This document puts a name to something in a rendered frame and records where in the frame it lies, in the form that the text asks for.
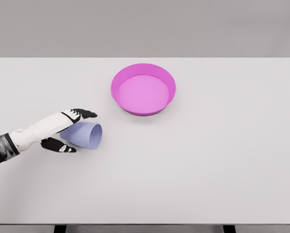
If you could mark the pink plate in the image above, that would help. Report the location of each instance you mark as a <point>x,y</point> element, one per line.
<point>143,90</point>

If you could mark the lavender cup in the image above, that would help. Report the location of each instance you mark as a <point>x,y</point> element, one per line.
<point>86,134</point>

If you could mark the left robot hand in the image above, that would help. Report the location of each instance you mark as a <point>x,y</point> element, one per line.
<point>50,123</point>

